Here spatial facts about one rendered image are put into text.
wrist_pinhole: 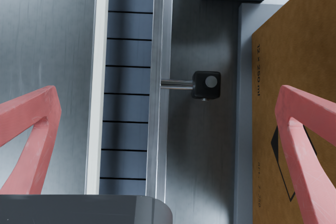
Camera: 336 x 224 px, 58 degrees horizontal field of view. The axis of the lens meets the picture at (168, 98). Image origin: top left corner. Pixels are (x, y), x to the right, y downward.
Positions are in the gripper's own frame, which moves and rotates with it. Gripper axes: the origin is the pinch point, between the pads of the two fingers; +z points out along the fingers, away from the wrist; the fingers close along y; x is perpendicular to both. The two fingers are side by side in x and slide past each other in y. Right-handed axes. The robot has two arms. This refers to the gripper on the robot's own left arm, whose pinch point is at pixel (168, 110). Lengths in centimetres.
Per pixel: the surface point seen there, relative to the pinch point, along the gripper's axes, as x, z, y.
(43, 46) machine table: 13.4, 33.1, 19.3
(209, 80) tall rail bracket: 8.8, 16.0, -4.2
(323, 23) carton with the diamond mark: 2.0, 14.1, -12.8
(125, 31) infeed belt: 9.6, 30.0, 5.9
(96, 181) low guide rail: 22.8, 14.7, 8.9
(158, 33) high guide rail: 6.4, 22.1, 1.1
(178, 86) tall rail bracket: 11.2, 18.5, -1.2
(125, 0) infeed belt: 6.1, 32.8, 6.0
